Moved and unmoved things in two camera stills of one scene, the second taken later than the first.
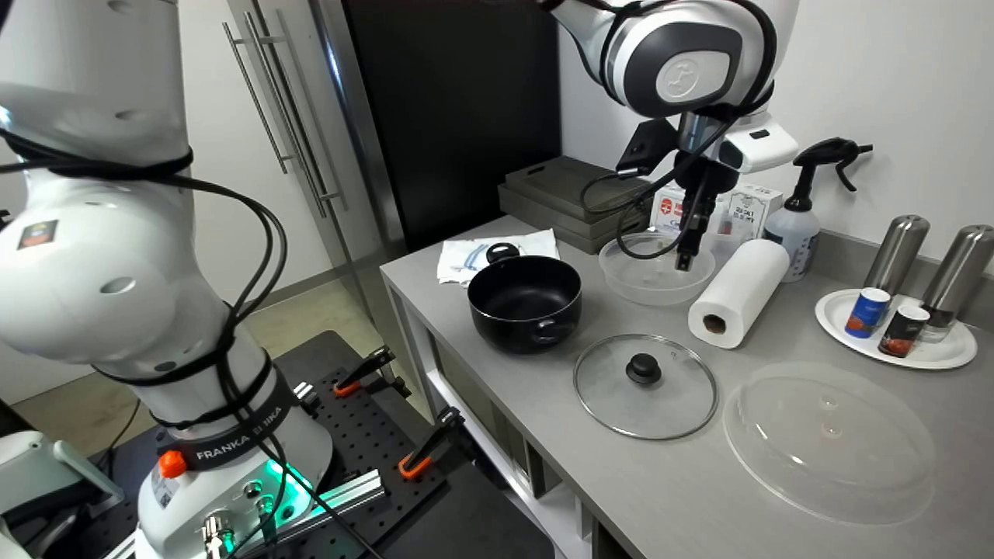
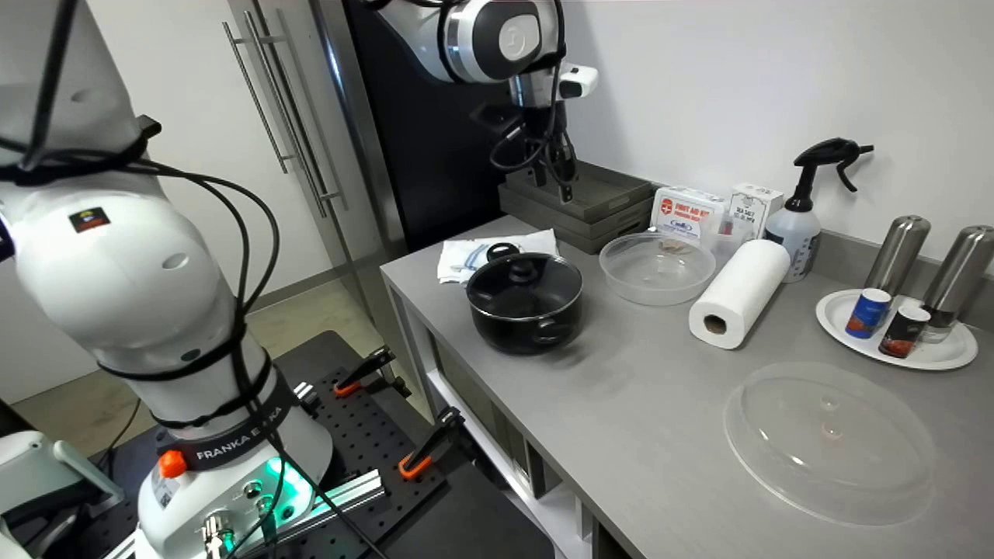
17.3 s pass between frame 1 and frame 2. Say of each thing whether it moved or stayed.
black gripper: moved
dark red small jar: stayed
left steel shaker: stayed
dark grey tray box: stayed
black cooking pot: stayed
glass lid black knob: moved
